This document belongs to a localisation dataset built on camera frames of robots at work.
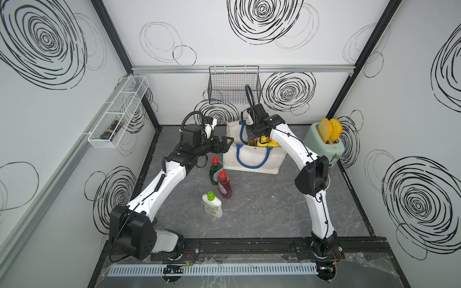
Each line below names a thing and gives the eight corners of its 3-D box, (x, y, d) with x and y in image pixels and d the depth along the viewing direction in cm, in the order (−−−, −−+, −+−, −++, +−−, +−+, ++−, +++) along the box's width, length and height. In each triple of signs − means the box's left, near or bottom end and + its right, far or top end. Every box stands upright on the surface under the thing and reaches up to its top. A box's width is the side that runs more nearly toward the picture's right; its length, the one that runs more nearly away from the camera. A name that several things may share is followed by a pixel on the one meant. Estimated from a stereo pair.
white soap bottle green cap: (205, 212, 86) (198, 196, 70) (208, 205, 88) (202, 188, 73) (220, 218, 84) (217, 203, 69) (223, 211, 86) (221, 194, 71)
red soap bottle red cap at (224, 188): (226, 202, 89) (225, 186, 76) (217, 192, 92) (215, 175, 79) (233, 196, 91) (233, 180, 78) (224, 187, 94) (223, 169, 81)
